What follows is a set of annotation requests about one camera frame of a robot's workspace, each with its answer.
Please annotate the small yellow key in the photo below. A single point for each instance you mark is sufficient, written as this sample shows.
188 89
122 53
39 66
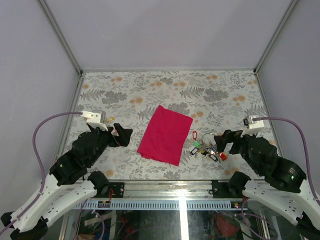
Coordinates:
109 119

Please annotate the large keyring with keys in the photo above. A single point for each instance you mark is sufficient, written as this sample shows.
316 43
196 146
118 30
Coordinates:
206 147

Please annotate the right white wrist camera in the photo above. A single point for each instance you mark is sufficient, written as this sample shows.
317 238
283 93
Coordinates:
253 125

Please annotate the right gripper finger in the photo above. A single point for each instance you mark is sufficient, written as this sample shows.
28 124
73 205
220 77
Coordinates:
237 148
222 140

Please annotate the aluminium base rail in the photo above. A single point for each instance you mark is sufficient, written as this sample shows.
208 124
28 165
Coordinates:
166 195

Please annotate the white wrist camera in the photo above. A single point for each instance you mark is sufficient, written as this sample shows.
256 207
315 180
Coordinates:
253 125
95 119

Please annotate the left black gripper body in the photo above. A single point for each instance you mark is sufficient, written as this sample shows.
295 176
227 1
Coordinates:
108 137

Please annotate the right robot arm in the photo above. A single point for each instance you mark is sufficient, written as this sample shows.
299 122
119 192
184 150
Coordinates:
282 174

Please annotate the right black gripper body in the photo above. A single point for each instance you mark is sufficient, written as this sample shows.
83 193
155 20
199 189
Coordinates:
243 149

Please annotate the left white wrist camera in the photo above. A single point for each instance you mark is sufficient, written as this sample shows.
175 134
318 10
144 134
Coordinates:
95 119

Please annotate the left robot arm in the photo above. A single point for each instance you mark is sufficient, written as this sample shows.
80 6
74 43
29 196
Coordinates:
32 220

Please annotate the pink folded cloth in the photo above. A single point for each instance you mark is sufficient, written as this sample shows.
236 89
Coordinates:
165 136

